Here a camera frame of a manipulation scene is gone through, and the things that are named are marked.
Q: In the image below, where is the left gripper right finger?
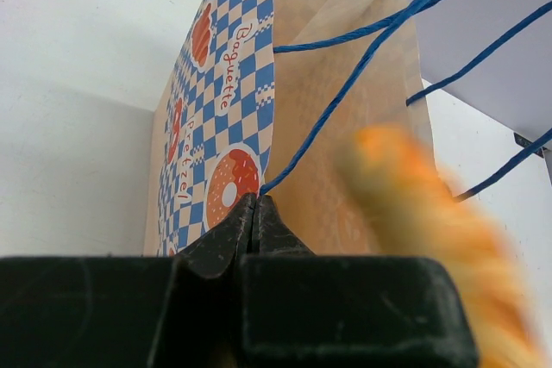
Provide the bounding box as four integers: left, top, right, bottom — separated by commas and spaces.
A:
237, 196, 480, 367

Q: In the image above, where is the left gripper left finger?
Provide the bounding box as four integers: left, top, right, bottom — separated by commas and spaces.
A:
1, 194, 256, 367

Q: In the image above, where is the twisted braided fake bread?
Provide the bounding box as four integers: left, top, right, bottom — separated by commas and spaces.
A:
334, 125, 547, 367

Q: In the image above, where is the blue checkered paper bag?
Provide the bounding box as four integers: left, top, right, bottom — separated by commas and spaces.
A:
144, 0, 439, 256

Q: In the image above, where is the right blue corner label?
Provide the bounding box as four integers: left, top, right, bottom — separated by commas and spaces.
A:
513, 133, 547, 158

